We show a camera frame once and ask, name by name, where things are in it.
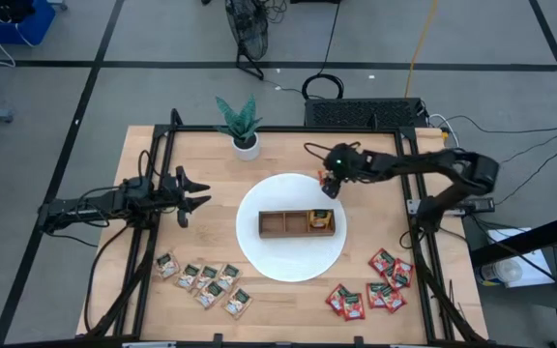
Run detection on black power strip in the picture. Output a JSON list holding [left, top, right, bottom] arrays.
[[452, 196, 497, 215]]

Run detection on black hanging cable with coil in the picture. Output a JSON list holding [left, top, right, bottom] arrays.
[[300, 0, 346, 102]]

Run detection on black perforated computer case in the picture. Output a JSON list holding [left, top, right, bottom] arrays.
[[303, 97, 429, 130]]

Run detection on snake plant in white pot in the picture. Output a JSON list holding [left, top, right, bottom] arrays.
[[214, 93, 264, 162]]

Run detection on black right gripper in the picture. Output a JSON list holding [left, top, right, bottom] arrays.
[[320, 142, 372, 200]]

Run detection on clear plastic container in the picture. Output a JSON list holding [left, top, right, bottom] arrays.
[[473, 257, 525, 287]]

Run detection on black left wrist camera cable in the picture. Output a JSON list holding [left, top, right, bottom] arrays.
[[135, 148, 163, 183]]

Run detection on white round woven placemat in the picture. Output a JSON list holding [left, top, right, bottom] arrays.
[[235, 172, 348, 283]]

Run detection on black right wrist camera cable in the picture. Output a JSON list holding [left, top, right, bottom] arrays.
[[302, 140, 363, 161]]

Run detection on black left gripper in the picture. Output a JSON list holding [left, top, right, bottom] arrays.
[[161, 165, 213, 229]]

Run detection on black floor fan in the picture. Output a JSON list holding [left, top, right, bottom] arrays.
[[223, 0, 271, 81]]

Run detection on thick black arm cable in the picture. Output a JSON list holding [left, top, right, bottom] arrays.
[[82, 223, 132, 335]]

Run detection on blue plastic bin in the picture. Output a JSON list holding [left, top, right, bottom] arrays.
[[0, 0, 58, 46]]

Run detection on grey metal bracket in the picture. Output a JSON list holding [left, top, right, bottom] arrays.
[[405, 197, 428, 217]]

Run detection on thin black cable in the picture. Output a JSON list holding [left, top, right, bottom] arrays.
[[440, 113, 557, 135], [499, 130, 557, 165], [493, 141, 557, 208]]

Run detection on yellow hanging cable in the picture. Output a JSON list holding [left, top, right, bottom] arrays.
[[403, 0, 440, 100]]

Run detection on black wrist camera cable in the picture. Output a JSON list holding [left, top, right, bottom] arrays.
[[135, 148, 163, 183], [302, 140, 363, 161]]

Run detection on wooden three-compartment tea box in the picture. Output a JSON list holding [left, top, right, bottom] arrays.
[[257, 208, 337, 240]]

